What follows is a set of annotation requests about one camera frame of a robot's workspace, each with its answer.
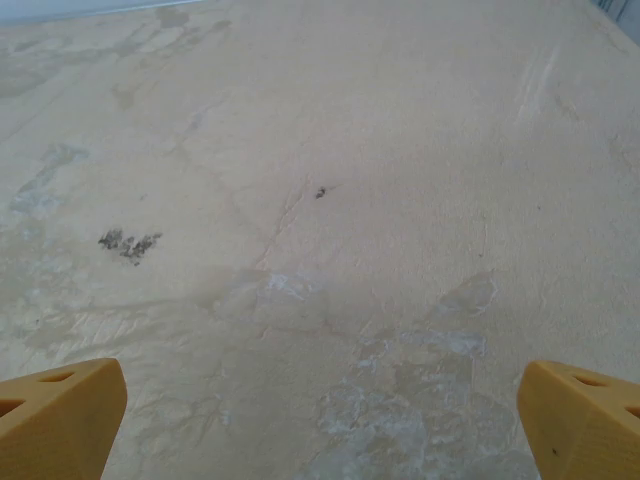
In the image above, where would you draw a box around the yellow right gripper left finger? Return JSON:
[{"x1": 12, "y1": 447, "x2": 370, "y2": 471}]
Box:
[{"x1": 0, "y1": 357, "x2": 128, "y2": 480}]

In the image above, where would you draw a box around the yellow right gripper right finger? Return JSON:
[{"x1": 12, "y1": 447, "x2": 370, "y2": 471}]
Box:
[{"x1": 517, "y1": 360, "x2": 640, "y2": 480}]

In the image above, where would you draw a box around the corrugated enclosure side panel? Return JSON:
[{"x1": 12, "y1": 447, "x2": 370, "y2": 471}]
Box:
[{"x1": 597, "y1": 0, "x2": 640, "y2": 44}]

